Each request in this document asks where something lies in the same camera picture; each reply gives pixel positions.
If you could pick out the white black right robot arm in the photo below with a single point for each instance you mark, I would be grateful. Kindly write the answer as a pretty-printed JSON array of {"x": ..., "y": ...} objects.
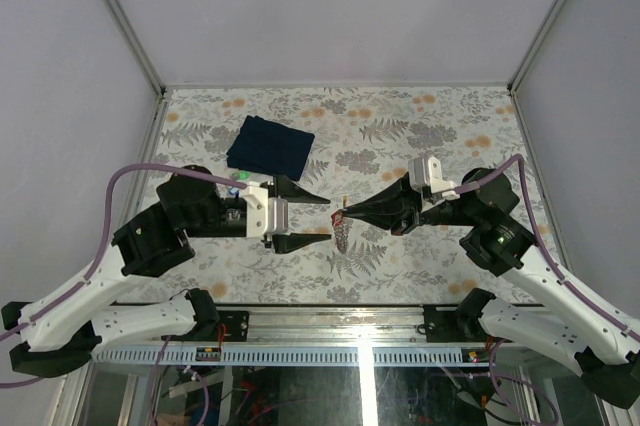
[{"x": 588, "y": 335}]

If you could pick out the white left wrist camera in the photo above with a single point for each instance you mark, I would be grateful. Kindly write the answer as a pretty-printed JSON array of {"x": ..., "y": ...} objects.
[{"x": 266, "y": 215}]

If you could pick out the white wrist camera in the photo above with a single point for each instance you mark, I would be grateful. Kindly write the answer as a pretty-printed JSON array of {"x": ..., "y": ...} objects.
[
  {"x": 266, "y": 215},
  {"x": 425, "y": 177}
]

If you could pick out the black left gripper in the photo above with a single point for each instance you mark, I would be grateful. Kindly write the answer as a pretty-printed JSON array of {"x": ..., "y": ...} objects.
[{"x": 292, "y": 241}]

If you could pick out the dark navy folded cloth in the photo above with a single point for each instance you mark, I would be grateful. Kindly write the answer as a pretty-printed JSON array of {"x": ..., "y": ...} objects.
[{"x": 270, "y": 148}]

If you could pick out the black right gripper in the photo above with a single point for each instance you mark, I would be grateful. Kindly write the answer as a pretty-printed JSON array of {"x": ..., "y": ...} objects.
[{"x": 398, "y": 207}]

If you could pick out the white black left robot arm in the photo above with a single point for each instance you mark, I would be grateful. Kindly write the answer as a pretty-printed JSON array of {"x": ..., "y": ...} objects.
[{"x": 66, "y": 329}]

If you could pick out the metal keyring with yellow grip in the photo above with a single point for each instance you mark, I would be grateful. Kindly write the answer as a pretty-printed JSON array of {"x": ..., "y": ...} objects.
[{"x": 341, "y": 233}]

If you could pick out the aluminium front rail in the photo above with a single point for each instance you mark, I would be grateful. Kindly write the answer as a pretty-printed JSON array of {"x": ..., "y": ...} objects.
[{"x": 282, "y": 325}]

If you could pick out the key with green tag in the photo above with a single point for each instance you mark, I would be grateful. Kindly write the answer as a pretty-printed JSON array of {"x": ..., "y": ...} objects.
[{"x": 240, "y": 176}]

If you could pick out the floral patterned table mat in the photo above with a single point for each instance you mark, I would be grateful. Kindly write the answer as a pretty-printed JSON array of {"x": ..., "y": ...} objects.
[{"x": 364, "y": 139}]

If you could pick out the key with red tag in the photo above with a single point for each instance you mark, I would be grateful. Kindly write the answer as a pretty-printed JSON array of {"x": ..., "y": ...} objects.
[{"x": 337, "y": 219}]

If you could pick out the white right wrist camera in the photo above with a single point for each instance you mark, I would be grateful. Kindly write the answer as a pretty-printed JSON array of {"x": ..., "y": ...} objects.
[{"x": 425, "y": 177}]

